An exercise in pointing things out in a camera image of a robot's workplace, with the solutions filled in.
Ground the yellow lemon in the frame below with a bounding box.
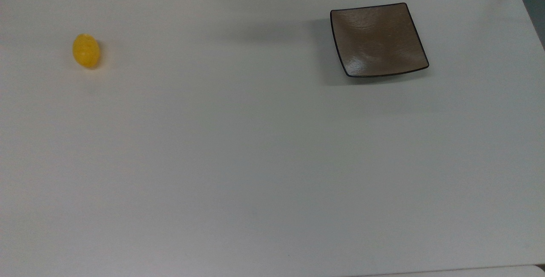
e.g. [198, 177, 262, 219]
[72, 34, 101, 69]

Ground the brown square ceramic plate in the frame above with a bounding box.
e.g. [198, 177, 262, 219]
[330, 3, 430, 78]

